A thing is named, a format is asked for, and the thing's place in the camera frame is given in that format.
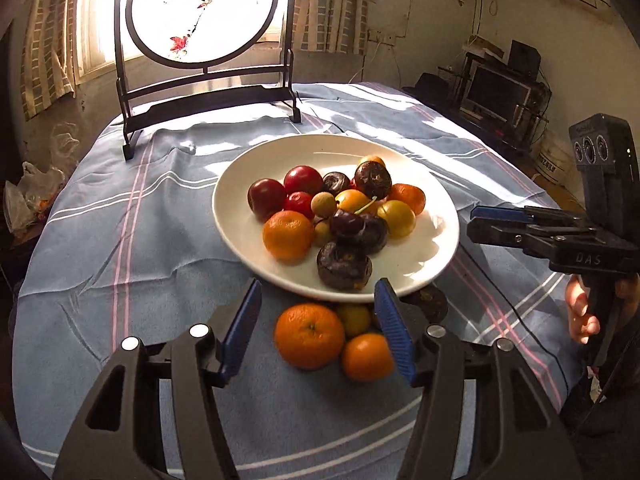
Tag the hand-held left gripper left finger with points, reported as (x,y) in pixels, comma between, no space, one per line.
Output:
(240,330)

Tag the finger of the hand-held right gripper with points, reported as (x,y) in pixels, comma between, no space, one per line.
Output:
(495,232)
(500,212)

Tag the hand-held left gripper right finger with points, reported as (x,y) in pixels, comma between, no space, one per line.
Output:
(395,335)

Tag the orange mandarin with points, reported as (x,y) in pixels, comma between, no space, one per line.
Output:
(410,197)
(365,360)
(310,335)
(287,235)

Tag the dark water chestnut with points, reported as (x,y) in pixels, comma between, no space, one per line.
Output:
(345,265)
(432,305)
(335,182)
(376,238)
(372,180)

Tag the white ceramic plate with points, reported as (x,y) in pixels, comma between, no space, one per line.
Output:
(430,240)

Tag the tan longan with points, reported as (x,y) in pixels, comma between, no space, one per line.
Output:
(322,204)
(322,231)

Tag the large dark red plum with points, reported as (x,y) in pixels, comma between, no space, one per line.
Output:
(266,198)

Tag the small orange yellow fruit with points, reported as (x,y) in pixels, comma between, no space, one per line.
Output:
(375,160)

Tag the small red plum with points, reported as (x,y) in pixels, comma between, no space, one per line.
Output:
(299,202)

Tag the orange yellow plum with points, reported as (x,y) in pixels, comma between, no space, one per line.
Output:
(350,200)

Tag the person's right hand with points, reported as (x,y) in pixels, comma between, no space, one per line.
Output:
(580,310)

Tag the white bucket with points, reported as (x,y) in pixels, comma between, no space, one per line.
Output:
(550,160)

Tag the black media stand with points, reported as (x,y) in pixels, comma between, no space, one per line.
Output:
(505,132)

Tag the blue striped tablecloth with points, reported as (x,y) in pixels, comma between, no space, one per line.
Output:
(150,260)

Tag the television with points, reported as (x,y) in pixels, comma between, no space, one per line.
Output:
(495,92)

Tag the black hat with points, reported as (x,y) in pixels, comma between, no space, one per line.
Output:
(430,87)

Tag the black speaker box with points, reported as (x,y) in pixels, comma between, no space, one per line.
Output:
(524,57)

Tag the person's dark clothing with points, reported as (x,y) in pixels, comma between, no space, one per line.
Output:
(615,410)

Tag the bird painting table screen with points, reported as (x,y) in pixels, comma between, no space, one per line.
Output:
(200,107)

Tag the white plastic bag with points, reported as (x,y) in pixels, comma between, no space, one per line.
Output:
(65,140)
(30,195)

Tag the checked curtain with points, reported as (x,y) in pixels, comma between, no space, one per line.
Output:
(47,50)
(340,5)

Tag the bright window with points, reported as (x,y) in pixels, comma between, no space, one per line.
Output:
(100,20)

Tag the wall socket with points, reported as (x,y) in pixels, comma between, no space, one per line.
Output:
(385,35)

